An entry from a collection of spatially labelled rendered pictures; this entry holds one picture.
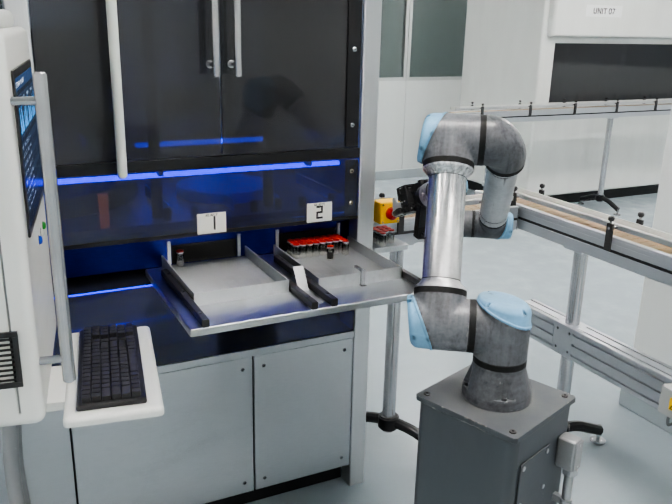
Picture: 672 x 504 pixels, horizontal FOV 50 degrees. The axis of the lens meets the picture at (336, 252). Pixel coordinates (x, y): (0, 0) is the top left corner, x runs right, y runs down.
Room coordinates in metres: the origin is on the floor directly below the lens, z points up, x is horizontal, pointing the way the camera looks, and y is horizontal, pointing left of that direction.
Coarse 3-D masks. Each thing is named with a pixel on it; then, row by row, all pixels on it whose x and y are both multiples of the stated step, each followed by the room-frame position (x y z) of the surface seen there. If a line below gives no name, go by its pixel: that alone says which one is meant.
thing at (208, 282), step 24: (168, 264) 1.95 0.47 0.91; (192, 264) 2.04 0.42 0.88; (216, 264) 2.05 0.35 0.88; (240, 264) 2.05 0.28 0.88; (264, 264) 1.99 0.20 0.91; (192, 288) 1.84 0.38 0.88; (216, 288) 1.85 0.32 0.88; (240, 288) 1.77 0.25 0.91; (264, 288) 1.80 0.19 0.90; (288, 288) 1.83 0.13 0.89
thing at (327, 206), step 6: (312, 204) 2.15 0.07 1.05; (318, 204) 2.16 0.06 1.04; (324, 204) 2.17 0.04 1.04; (330, 204) 2.18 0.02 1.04; (312, 210) 2.15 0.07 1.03; (318, 210) 2.16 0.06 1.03; (324, 210) 2.17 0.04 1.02; (330, 210) 2.18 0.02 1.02; (312, 216) 2.15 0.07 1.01; (318, 216) 2.16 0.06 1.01; (324, 216) 2.17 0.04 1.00; (330, 216) 2.18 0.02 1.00
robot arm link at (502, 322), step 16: (480, 304) 1.43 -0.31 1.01; (496, 304) 1.42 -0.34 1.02; (512, 304) 1.43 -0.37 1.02; (480, 320) 1.42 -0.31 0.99; (496, 320) 1.40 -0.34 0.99; (512, 320) 1.40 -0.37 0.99; (528, 320) 1.42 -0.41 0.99; (480, 336) 1.40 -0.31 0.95; (496, 336) 1.40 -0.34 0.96; (512, 336) 1.40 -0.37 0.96; (528, 336) 1.42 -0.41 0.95; (480, 352) 1.42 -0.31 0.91; (496, 352) 1.40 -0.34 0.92; (512, 352) 1.40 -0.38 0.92
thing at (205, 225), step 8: (200, 216) 1.99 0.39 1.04; (208, 216) 2.00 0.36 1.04; (216, 216) 2.01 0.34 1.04; (224, 216) 2.02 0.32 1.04; (200, 224) 1.99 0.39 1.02; (208, 224) 2.00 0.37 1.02; (216, 224) 2.01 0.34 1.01; (224, 224) 2.02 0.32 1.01; (200, 232) 1.99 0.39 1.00; (208, 232) 2.00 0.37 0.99; (216, 232) 2.01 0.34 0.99
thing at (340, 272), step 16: (352, 240) 2.24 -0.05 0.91; (288, 256) 2.05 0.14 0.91; (320, 256) 2.15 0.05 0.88; (336, 256) 2.15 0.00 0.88; (352, 256) 2.16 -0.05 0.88; (368, 256) 2.14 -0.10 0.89; (320, 272) 2.00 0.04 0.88; (336, 272) 2.00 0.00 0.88; (352, 272) 2.00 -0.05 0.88; (368, 272) 1.92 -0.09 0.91; (384, 272) 1.94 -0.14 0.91; (400, 272) 1.97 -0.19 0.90
